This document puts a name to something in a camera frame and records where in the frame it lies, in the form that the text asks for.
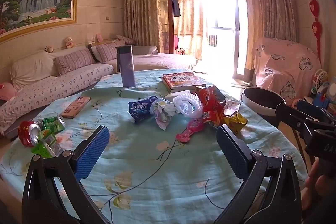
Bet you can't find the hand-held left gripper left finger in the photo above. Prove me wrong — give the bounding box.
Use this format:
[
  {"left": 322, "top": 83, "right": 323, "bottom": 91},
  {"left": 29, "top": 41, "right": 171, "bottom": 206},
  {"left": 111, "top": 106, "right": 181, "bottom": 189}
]
[{"left": 22, "top": 125, "right": 110, "bottom": 224}]

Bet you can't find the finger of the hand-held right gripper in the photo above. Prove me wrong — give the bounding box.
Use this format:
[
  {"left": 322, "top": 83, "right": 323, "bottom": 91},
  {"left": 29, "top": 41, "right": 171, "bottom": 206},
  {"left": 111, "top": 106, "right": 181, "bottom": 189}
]
[
  {"left": 275, "top": 103, "right": 319, "bottom": 141},
  {"left": 296, "top": 99, "right": 336, "bottom": 124}
]

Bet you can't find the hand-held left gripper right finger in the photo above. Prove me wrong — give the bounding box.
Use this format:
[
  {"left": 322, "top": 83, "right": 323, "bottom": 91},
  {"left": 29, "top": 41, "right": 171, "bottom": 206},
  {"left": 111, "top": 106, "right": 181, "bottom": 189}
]
[{"left": 215, "top": 124, "right": 302, "bottom": 224}]

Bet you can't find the yellow wrapper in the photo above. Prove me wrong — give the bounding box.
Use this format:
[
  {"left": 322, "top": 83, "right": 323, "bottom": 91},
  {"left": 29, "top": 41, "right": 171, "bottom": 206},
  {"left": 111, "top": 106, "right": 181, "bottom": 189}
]
[{"left": 222, "top": 112, "right": 249, "bottom": 133}]

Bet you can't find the white round trash bin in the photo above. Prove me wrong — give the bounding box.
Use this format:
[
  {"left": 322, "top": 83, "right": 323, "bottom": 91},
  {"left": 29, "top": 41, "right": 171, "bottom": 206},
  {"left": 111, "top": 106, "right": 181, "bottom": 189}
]
[{"left": 241, "top": 87, "right": 286, "bottom": 116}]

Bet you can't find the white paper slip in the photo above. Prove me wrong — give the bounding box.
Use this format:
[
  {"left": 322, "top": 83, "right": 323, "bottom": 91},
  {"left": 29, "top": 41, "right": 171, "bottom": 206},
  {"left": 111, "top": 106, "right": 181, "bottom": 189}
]
[{"left": 223, "top": 100, "right": 241, "bottom": 116}]

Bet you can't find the pink plastic toy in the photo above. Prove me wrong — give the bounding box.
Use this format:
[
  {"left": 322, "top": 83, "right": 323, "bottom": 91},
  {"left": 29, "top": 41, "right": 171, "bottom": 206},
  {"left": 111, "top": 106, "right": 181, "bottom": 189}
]
[{"left": 175, "top": 119, "right": 211, "bottom": 143}]

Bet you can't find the red snack wrapper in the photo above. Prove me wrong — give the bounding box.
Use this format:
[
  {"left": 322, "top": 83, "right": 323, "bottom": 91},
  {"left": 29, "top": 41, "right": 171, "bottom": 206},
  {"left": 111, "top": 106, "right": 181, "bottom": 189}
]
[{"left": 196, "top": 86, "right": 227, "bottom": 127}]

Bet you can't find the white foam fruit net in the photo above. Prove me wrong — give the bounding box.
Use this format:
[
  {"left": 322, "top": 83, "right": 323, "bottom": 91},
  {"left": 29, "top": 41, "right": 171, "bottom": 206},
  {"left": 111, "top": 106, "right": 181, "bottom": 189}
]
[{"left": 173, "top": 91, "right": 204, "bottom": 119}]

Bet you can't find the blue wrapper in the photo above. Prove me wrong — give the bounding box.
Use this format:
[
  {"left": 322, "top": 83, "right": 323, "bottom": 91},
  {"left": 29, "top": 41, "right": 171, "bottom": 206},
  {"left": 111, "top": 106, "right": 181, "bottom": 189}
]
[{"left": 128, "top": 96, "right": 159, "bottom": 125}]

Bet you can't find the crushed red can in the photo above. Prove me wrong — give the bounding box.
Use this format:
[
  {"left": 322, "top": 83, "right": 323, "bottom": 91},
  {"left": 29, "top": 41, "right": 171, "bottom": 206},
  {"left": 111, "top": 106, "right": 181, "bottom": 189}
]
[{"left": 18, "top": 121, "right": 41, "bottom": 148}]

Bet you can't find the patterned tissue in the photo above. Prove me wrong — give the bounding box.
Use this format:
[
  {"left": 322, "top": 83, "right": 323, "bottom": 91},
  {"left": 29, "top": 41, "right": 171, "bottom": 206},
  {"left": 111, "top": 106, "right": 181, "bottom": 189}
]
[{"left": 150, "top": 98, "right": 177, "bottom": 131}]

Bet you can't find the person's right hand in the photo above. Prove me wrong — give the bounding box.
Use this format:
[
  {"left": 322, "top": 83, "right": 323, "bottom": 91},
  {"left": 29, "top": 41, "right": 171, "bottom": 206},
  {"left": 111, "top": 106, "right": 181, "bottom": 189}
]
[{"left": 301, "top": 158, "right": 336, "bottom": 212}]

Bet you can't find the blue toy box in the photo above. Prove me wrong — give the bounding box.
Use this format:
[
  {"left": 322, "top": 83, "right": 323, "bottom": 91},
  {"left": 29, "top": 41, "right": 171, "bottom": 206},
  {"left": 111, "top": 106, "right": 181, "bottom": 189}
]
[{"left": 314, "top": 90, "right": 332, "bottom": 109}]

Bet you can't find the white plastic basket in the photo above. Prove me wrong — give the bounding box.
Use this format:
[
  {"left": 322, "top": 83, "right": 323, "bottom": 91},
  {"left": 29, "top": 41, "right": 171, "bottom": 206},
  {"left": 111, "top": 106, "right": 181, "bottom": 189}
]
[{"left": 312, "top": 69, "right": 329, "bottom": 88}]

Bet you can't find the pink heart-print cover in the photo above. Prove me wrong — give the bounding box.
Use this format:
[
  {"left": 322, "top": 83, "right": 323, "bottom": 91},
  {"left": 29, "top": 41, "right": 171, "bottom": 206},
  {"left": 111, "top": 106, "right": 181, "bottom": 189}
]
[{"left": 252, "top": 37, "right": 322, "bottom": 106}]

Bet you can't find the teal floral tablecloth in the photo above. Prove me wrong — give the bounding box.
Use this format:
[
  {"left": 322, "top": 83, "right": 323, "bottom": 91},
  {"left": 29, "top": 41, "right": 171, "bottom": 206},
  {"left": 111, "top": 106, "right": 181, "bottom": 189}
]
[{"left": 0, "top": 69, "right": 309, "bottom": 224}]

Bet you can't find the sofa with floral cover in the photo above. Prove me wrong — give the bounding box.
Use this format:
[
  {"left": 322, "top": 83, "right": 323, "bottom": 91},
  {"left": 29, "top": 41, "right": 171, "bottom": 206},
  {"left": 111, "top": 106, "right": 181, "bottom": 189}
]
[{"left": 0, "top": 39, "right": 199, "bottom": 139}]

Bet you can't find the white power bank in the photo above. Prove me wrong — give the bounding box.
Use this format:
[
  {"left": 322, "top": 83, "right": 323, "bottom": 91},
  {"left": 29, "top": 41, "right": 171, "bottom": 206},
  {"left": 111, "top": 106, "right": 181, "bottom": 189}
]
[{"left": 164, "top": 92, "right": 184, "bottom": 103}]

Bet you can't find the orange-edged book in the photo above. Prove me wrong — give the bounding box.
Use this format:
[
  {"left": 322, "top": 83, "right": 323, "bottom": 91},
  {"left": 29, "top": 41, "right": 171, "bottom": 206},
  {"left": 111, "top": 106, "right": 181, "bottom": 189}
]
[{"left": 161, "top": 76, "right": 202, "bottom": 92}]

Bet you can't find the purple water bottle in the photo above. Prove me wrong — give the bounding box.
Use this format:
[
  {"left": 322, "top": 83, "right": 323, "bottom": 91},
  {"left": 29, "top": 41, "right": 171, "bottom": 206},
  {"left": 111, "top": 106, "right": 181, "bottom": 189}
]
[{"left": 116, "top": 46, "right": 137, "bottom": 88}]

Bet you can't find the striped pillow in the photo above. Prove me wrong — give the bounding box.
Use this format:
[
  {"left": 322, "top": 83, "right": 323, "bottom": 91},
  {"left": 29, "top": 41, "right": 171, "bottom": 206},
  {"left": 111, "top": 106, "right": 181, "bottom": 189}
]
[
  {"left": 114, "top": 34, "right": 136, "bottom": 46},
  {"left": 96, "top": 40, "right": 126, "bottom": 63},
  {"left": 53, "top": 48, "right": 96, "bottom": 76}
]

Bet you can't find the beige patterned curtain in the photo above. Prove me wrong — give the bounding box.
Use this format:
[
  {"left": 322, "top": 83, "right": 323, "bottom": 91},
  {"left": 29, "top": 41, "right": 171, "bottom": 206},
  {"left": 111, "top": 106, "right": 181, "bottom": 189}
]
[
  {"left": 124, "top": 0, "right": 161, "bottom": 46},
  {"left": 241, "top": 0, "right": 299, "bottom": 84}
]

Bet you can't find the white pillow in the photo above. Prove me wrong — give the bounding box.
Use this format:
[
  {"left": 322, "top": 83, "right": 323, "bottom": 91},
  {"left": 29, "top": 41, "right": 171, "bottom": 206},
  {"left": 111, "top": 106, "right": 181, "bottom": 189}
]
[{"left": 10, "top": 50, "right": 59, "bottom": 91}]

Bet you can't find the large pink plush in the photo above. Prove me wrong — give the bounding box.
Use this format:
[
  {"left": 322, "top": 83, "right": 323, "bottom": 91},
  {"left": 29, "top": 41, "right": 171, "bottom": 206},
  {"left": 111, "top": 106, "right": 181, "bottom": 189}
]
[{"left": 0, "top": 82, "right": 17, "bottom": 102}]

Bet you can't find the sheer balcony curtain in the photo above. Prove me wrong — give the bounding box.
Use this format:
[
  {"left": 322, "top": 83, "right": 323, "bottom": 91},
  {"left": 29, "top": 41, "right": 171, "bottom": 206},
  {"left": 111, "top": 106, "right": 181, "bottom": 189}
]
[{"left": 172, "top": 0, "right": 208, "bottom": 39}]

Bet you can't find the framed waterfall painting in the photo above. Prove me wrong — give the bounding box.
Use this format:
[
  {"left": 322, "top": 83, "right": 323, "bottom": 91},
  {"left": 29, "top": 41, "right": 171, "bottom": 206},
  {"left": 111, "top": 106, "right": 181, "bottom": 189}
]
[{"left": 0, "top": 0, "right": 80, "bottom": 42}]

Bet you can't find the red heart wall decoration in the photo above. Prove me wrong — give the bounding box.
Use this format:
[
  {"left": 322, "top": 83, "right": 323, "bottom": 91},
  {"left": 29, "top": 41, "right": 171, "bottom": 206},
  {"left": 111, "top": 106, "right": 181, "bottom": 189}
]
[{"left": 300, "top": 0, "right": 323, "bottom": 62}]

